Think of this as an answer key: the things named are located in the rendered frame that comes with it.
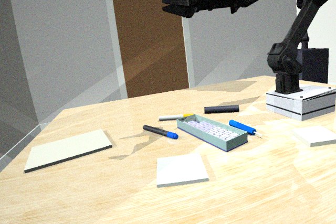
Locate blue stylus with grey tip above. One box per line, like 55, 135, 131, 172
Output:
229, 120, 263, 136

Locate keyboard with white letter keys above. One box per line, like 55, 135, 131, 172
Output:
176, 114, 248, 152

